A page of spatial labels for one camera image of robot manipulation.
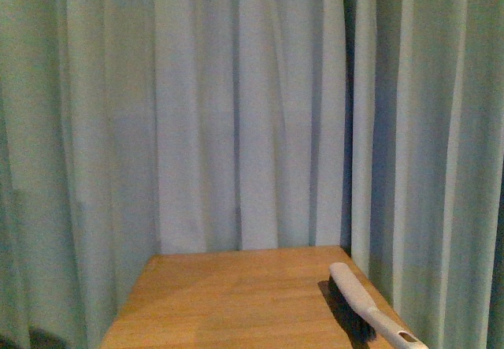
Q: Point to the beige hand brush black bristles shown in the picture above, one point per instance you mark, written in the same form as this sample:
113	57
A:
360	311

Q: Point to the grey pleated curtain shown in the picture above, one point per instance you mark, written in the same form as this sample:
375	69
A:
136	127

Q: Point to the wooden nightstand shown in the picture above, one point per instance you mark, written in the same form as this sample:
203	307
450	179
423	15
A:
239	299

